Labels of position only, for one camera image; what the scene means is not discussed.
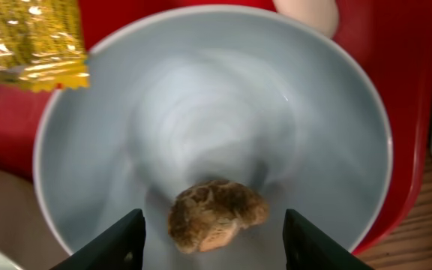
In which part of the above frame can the gold foil wrapper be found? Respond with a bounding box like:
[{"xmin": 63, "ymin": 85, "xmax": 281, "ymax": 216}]
[{"xmin": 0, "ymin": 0, "xmax": 89, "ymax": 92}]

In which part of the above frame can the brown food lump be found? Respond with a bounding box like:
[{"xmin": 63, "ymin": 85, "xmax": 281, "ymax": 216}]
[{"xmin": 168, "ymin": 178, "xmax": 269, "ymax": 254}]

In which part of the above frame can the red plastic tray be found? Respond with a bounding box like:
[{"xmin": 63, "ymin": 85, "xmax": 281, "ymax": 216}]
[{"xmin": 0, "ymin": 0, "xmax": 432, "ymax": 253}]

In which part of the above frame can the white plastic spoon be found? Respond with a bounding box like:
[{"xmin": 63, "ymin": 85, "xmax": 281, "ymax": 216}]
[{"xmin": 273, "ymin": 0, "xmax": 339, "ymax": 38}]

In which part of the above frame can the light blue bowl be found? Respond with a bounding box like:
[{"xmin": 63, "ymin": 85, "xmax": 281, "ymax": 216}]
[{"xmin": 33, "ymin": 5, "xmax": 393, "ymax": 269}]

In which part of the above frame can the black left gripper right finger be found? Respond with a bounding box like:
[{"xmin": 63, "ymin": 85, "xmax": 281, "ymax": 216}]
[{"xmin": 283, "ymin": 208, "xmax": 373, "ymax": 270}]

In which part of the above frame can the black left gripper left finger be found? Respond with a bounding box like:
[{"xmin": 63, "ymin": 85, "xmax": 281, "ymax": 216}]
[{"xmin": 51, "ymin": 208, "xmax": 146, "ymax": 270}]

